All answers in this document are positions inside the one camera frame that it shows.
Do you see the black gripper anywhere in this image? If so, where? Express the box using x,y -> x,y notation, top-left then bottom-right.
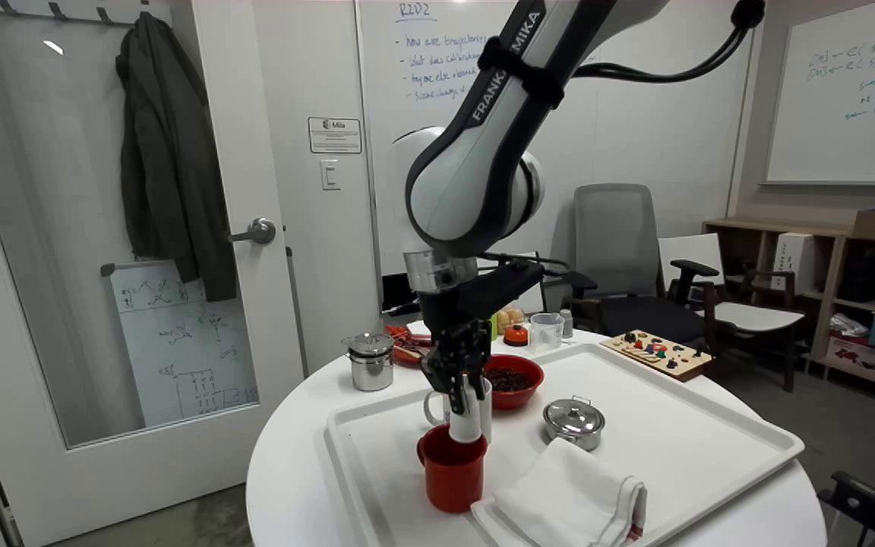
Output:
417,286 -> 503,413

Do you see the red mug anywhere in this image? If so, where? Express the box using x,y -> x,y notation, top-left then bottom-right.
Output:
414,418 -> 492,516

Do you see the red bowl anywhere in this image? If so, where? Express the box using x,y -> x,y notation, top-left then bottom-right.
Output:
481,353 -> 549,417

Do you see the red plate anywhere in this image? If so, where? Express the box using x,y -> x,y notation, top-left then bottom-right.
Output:
382,320 -> 438,370

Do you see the steel pot with lid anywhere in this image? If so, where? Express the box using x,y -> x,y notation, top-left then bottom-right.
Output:
344,327 -> 399,396

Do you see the clear plastic cup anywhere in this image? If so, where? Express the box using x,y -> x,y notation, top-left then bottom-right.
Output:
528,308 -> 571,355

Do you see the small steel lidded container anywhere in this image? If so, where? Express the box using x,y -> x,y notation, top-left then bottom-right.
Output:
536,396 -> 609,457

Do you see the white folded towel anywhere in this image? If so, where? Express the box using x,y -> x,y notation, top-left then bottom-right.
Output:
471,435 -> 653,547

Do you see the white door with glass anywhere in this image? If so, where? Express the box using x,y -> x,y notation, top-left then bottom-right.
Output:
0,0 -> 311,547

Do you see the wooden board with coloured buttons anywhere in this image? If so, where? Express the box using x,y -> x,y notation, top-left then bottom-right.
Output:
601,325 -> 717,385

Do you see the grey office chair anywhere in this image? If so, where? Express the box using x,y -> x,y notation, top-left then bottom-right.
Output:
565,180 -> 725,350

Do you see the white plastic tray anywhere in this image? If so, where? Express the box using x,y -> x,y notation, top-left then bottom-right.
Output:
321,337 -> 807,547

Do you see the small leaning whiteboard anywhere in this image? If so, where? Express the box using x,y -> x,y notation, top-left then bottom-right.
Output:
105,258 -> 261,429

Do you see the white seat wooden chair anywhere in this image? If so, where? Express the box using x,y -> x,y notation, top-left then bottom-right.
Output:
656,230 -> 811,396

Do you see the dark hanging coat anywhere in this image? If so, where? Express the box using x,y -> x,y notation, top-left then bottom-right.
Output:
112,10 -> 243,303

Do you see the wooden shelf unit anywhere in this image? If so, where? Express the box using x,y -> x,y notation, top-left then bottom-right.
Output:
700,204 -> 875,400

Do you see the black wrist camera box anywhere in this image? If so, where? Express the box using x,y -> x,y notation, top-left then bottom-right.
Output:
456,255 -> 546,322

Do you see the white light switch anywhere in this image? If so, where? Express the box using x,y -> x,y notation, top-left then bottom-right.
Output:
320,154 -> 344,198

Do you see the silver door handle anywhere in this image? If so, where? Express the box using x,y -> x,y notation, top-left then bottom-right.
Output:
228,216 -> 282,250

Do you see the white wall sign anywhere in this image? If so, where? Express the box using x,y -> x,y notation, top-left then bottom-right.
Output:
304,113 -> 366,157

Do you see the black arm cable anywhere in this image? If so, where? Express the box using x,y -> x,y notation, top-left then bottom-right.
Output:
571,0 -> 771,88

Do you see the wall whiteboard with green writing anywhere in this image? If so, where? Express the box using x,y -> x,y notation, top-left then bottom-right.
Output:
761,0 -> 875,187

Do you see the coat hook rail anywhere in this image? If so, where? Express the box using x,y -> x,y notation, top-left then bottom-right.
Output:
0,0 -> 159,30

